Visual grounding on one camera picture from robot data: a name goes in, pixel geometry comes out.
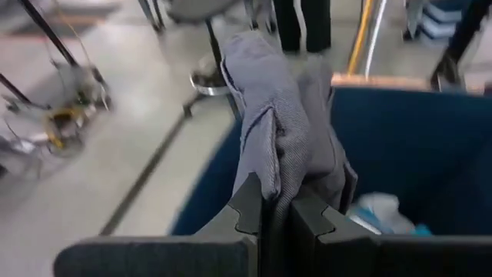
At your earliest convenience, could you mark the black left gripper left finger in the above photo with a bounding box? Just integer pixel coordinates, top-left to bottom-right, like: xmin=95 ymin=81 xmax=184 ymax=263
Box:
xmin=53 ymin=172 xmax=263 ymax=277

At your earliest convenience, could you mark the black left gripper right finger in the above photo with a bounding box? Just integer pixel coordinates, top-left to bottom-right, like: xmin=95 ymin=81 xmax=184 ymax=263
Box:
xmin=290 ymin=184 xmax=492 ymax=277

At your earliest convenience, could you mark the white garment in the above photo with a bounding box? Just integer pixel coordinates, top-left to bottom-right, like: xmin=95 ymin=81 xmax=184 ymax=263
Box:
xmin=347 ymin=192 xmax=416 ymax=235

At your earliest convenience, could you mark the blue garment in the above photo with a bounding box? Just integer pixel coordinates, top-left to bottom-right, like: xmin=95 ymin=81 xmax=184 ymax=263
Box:
xmin=351 ymin=209 xmax=434 ymax=237

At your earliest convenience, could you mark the gray garment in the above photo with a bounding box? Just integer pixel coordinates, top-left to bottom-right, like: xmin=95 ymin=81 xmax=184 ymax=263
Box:
xmin=219 ymin=30 xmax=359 ymax=239

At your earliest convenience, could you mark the navy white striped fabric basket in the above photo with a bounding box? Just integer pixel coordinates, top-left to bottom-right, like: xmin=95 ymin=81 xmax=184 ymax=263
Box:
xmin=168 ymin=86 xmax=492 ymax=238

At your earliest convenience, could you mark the white metal pole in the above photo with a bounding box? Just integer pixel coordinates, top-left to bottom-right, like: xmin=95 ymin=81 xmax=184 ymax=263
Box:
xmin=364 ymin=0 xmax=388 ymax=78

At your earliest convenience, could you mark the person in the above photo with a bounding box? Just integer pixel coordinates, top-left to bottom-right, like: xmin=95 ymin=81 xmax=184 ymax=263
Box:
xmin=271 ymin=0 xmax=332 ymax=54

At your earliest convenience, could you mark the floor cable bundle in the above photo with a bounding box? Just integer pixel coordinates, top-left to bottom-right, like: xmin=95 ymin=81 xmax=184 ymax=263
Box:
xmin=0 ymin=57 xmax=115 ymax=182

